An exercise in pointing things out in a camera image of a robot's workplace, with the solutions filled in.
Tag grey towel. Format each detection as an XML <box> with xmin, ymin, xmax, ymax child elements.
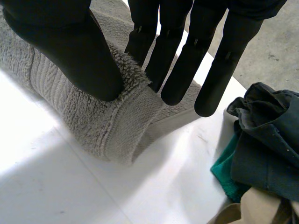
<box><xmin>0</xmin><ymin>0</ymin><xmax>203</xmax><ymax>166</ymax></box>

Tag dark blue cloth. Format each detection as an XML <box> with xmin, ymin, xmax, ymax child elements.
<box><xmin>226</xmin><ymin>82</ymin><xmax>299</xmax><ymax>202</ymax></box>

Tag beige shorts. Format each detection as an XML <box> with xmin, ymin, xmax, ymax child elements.
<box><xmin>207</xmin><ymin>187</ymin><xmax>299</xmax><ymax>224</ymax></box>

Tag teal towel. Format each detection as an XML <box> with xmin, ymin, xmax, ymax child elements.
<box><xmin>210</xmin><ymin>133</ymin><xmax>252</xmax><ymax>203</ymax></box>

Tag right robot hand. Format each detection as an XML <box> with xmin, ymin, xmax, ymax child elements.
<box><xmin>0</xmin><ymin>0</ymin><xmax>287</xmax><ymax>118</ymax></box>

